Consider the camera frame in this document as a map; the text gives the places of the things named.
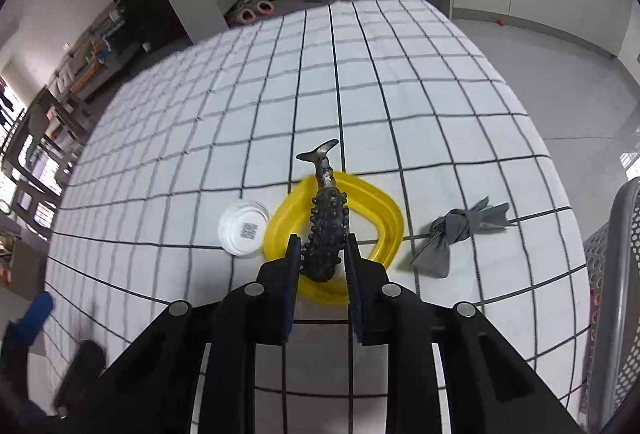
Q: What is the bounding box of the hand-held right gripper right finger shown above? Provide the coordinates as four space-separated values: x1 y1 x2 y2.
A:
345 233 583 434

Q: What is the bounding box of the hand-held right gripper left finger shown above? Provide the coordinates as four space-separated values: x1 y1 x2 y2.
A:
70 234 303 434

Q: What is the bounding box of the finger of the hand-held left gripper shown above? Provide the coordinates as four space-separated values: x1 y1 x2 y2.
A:
1 291 55 380
52 340 107 417

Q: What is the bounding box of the dark spiky toy fish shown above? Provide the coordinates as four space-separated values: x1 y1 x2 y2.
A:
296 139 351 283

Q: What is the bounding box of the grey perforated plastic basket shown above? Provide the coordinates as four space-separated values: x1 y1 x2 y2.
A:
580 176 640 434

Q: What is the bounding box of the white round lid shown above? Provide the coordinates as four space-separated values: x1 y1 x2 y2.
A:
218 200 271 257

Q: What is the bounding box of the knotted grey cloth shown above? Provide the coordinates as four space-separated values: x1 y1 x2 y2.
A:
410 196 516 279

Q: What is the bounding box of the cluttered storage shelf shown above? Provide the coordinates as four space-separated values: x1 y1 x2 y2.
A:
30 1 146 139

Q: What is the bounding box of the yellow plastic ring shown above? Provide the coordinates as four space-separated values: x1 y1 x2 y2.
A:
265 171 405 306

